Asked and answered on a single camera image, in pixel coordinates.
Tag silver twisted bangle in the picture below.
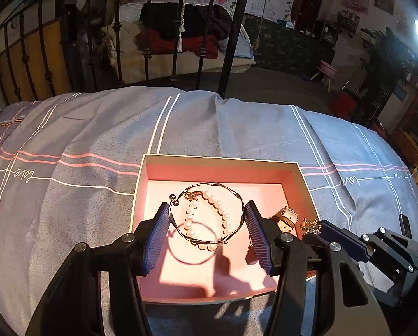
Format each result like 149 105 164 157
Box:
168 182 245 246

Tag gold square watch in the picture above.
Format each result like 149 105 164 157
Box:
269 205 298 234

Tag hanging rope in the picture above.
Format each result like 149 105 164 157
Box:
253 0 270 54

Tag rope with white tassel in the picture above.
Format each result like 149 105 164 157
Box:
175 0 191 54

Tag pearl bracelet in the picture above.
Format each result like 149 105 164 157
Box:
183 190 233 252

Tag pink jewelry box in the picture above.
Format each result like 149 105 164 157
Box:
129 153 322 304

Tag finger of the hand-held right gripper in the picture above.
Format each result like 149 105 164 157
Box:
317 219 375 264
301 233 332 253

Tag pink chair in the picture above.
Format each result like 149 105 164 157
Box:
310 60 338 94

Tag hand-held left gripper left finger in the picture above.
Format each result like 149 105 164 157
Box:
25 201 172 336

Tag gold earring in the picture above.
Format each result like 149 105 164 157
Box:
299 218 320 236

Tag red bucket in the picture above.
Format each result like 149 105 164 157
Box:
329 90 358 118

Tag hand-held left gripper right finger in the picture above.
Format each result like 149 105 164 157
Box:
245 200 392 336

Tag black clothes pile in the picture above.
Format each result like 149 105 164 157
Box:
139 2 235 41

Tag red phone booth cabinet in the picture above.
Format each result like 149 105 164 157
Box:
294 0 327 34

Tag black metal bed frame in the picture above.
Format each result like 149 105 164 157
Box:
0 0 254 110

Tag white bedding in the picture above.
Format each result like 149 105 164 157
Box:
119 1 257 78

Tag red cloth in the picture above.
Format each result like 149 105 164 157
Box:
135 29 219 59

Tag orange wooden board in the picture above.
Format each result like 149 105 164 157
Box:
0 19 72 105

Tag green plant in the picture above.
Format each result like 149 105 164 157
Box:
360 27 417 121

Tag grey striped bed sheet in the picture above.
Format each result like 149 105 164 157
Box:
0 86 418 336

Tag green patterned cloth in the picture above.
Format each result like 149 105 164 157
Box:
243 14 336 76

